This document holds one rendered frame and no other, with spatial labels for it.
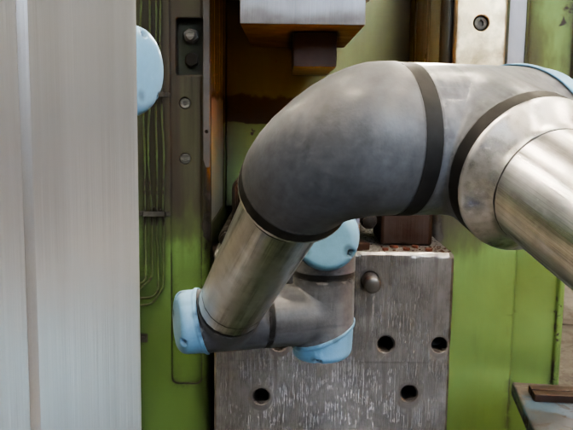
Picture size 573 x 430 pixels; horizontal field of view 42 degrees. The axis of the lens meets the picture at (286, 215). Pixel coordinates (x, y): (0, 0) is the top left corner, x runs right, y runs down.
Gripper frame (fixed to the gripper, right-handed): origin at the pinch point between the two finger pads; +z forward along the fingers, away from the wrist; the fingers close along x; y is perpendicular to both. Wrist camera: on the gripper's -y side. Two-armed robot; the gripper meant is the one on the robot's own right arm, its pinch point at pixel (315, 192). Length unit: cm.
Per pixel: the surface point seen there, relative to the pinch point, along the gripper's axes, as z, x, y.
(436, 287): -3.3, 19.4, 14.7
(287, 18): 2.2, -4.7, -27.5
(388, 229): 2.6, 12.2, 6.4
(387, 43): 50, 18, -28
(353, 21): 2.2, 5.7, -27.0
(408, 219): 2.6, 15.4, 4.7
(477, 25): 14.6, 28.7, -28.2
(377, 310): -3.2, 10.0, 18.6
